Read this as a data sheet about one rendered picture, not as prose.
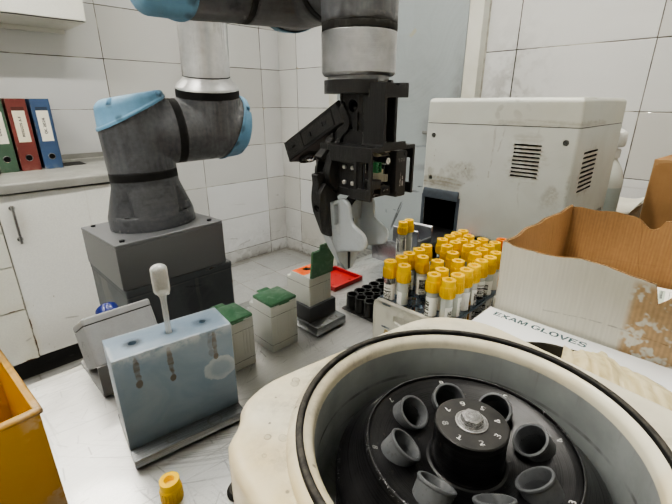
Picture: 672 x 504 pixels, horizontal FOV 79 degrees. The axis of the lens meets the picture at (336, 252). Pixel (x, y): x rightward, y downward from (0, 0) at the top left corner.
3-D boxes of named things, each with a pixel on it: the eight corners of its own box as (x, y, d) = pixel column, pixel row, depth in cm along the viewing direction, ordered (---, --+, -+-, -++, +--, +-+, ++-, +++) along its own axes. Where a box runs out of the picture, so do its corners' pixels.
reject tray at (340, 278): (335, 269, 75) (335, 265, 75) (362, 279, 71) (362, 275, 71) (307, 280, 71) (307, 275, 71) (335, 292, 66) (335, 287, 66)
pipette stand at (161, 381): (218, 382, 45) (208, 301, 42) (246, 419, 40) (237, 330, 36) (119, 422, 39) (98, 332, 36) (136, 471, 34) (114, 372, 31)
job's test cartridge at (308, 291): (309, 300, 61) (308, 261, 58) (331, 311, 57) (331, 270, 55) (288, 309, 58) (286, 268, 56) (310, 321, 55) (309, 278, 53)
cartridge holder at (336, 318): (303, 302, 63) (302, 281, 62) (345, 323, 57) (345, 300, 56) (275, 314, 59) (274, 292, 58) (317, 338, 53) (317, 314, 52)
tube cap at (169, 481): (178, 484, 33) (174, 466, 32) (187, 498, 32) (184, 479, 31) (157, 498, 32) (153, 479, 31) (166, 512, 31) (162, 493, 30)
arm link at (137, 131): (101, 171, 76) (82, 93, 71) (175, 162, 83) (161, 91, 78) (112, 177, 66) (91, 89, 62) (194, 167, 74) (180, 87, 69)
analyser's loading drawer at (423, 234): (431, 233, 89) (433, 210, 88) (459, 240, 85) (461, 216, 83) (371, 257, 76) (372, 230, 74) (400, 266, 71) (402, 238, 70)
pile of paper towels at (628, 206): (603, 205, 122) (607, 190, 120) (645, 212, 115) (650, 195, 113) (577, 222, 105) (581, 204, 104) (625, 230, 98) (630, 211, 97)
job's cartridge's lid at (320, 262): (332, 239, 53) (335, 240, 53) (329, 270, 55) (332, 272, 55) (311, 246, 51) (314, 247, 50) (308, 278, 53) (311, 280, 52)
